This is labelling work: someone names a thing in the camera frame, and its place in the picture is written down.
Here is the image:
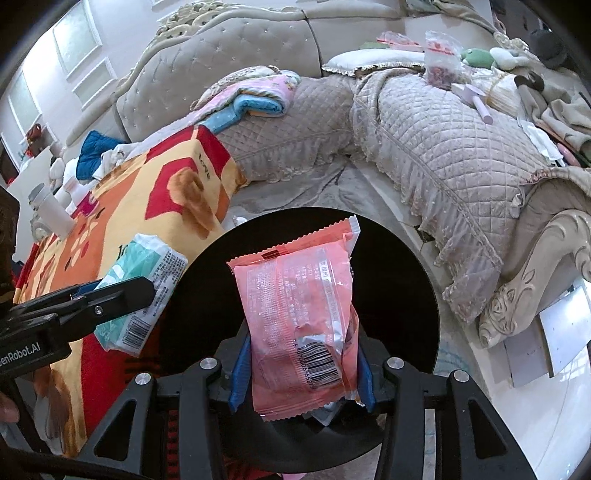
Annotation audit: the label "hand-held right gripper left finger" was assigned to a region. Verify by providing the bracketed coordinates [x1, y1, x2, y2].
[76, 323, 259, 480]

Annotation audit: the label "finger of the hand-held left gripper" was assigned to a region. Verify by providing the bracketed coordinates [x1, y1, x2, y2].
[9, 281, 109, 319]
[46, 276, 156, 344]

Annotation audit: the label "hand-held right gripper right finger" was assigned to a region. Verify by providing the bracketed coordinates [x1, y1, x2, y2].
[339, 332, 539, 480]

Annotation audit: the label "pink snack packet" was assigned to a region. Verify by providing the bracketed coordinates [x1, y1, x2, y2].
[226, 216, 362, 423]

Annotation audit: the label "black round bin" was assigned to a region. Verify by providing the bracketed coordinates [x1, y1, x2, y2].
[154, 207, 441, 476]

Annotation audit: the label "person's left hand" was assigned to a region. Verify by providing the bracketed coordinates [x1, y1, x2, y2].
[0, 391, 21, 424]

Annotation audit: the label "white thermos bottle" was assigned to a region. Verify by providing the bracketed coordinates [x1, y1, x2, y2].
[28, 184, 75, 235]

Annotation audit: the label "white plastic bottle pink label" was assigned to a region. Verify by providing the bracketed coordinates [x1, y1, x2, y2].
[62, 178, 86, 206]

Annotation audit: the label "printed fleece blanket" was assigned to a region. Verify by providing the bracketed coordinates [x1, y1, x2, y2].
[11, 124, 247, 457]

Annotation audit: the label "white pillow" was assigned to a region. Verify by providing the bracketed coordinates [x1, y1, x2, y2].
[48, 157, 79, 195]

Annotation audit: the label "blue jacket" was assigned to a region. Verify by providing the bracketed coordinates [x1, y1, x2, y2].
[76, 130, 123, 182]

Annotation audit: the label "beige garment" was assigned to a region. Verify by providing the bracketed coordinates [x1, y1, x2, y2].
[99, 143, 139, 178]

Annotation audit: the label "white panel boards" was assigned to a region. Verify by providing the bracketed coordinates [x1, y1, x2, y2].
[503, 281, 591, 388]

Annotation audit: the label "quilted sofa cover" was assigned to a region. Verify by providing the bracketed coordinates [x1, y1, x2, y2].
[217, 69, 564, 324]

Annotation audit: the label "folded pink blue towels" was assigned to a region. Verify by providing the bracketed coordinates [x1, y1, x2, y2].
[189, 67, 303, 134]

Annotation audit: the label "beige tufted sofa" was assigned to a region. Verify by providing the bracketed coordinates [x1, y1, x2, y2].
[60, 0, 591, 352]

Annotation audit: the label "pink brush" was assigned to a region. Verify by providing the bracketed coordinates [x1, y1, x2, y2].
[450, 82, 495, 124]

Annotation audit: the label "straw broom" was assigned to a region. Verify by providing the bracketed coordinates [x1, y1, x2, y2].
[480, 74, 527, 116]

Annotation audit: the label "white frilled cushion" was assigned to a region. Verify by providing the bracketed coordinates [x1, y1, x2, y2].
[322, 48, 428, 78]

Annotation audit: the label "clear plastic bag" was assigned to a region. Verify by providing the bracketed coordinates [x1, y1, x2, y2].
[424, 30, 464, 89]

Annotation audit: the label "beige clothes pile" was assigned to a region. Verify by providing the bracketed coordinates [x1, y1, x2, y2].
[517, 69, 591, 167]

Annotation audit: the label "green plush toy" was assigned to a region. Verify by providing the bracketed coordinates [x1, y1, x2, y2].
[459, 46, 525, 70]

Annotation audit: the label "black hat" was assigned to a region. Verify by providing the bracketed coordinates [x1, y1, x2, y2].
[529, 28, 570, 70]

